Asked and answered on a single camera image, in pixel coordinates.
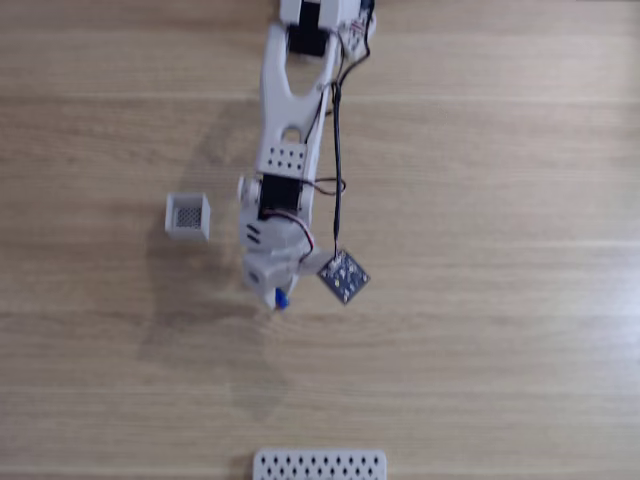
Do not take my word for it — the red and white servo wire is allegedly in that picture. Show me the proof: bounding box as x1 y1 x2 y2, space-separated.
259 208 318 266

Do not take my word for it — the black camera circuit board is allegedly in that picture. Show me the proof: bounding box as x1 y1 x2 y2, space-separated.
316 248 372 306

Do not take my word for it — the white perforated peg board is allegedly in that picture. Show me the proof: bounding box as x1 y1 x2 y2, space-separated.
251 448 389 480

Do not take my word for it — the small white perforated crate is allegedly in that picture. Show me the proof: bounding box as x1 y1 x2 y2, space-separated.
163 192 212 244

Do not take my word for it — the black camera cable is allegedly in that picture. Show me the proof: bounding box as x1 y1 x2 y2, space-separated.
329 0 377 251

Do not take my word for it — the white controller circuit board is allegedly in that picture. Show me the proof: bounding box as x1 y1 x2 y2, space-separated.
339 9 377 57

